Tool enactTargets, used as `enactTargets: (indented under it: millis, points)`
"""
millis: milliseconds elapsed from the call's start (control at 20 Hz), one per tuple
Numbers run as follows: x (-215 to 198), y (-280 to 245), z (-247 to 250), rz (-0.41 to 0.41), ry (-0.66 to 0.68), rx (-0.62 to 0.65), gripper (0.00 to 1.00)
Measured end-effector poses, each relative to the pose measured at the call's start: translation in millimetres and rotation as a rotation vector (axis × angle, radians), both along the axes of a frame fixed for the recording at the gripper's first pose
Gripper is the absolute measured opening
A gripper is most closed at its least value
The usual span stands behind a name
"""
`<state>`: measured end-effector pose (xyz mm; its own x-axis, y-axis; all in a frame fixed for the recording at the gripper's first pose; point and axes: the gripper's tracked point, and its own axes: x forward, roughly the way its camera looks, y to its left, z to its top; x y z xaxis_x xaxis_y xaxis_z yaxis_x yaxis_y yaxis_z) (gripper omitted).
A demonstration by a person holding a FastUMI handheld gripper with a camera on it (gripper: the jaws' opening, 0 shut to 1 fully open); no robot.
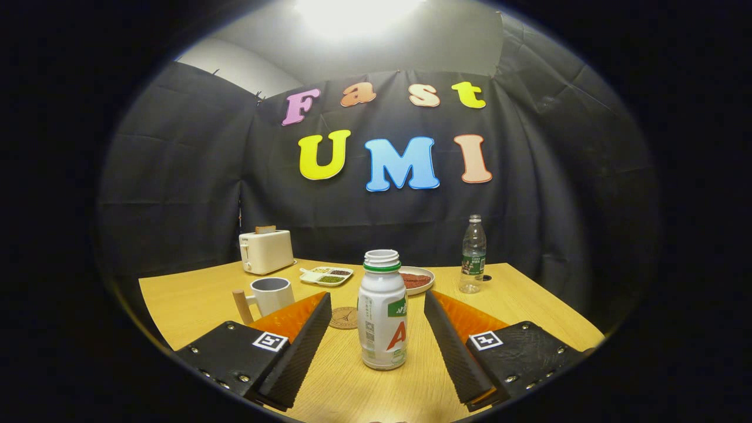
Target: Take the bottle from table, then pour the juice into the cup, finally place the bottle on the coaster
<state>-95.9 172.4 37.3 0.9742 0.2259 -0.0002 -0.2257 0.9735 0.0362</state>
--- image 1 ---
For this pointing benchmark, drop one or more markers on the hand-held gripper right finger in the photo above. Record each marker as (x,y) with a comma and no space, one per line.
(455,352)

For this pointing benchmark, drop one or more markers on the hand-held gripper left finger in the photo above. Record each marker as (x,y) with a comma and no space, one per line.
(299,358)

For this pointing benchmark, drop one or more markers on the round cork coaster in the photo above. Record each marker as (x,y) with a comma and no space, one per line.
(343,318)

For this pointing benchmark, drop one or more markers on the white juice bottle green label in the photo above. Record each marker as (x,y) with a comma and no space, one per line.
(379,317)

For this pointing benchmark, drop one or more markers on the clear plastic water bottle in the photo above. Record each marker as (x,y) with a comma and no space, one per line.
(473,258)

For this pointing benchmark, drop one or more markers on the round beige plate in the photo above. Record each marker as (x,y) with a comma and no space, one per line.
(427,286)

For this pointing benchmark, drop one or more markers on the brown meat patty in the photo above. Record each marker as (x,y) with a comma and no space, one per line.
(416,284)
(416,276)

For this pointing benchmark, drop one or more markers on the wooden table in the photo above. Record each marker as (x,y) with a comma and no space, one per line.
(529,317)

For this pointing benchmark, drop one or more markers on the divided white bean dish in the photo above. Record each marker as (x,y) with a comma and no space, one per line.
(326,276)

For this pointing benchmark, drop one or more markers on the cream toaster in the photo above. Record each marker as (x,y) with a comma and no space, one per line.
(267,252)

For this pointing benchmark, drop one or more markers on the toast slice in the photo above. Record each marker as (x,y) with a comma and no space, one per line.
(265,230)

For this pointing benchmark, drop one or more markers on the black backdrop cloth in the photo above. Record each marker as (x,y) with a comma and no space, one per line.
(176,176)

